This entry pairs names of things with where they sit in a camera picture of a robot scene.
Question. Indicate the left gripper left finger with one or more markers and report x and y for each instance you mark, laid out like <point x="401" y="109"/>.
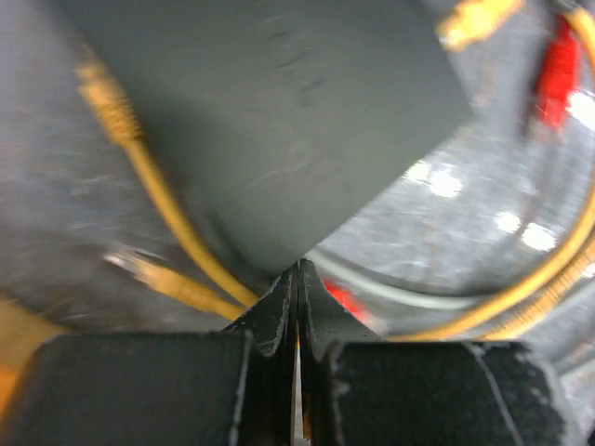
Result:
<point x="231" y="387"/>

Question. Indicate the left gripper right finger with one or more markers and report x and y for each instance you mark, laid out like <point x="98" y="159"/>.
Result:
<point x="359" y="389"/>

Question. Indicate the black network switch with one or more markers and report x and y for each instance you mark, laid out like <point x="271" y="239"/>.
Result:
<point x="287" y="117"/>

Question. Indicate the orange Mickey Mouse shirt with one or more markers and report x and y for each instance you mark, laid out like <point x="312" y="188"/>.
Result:
<point x="22" y="333"/>

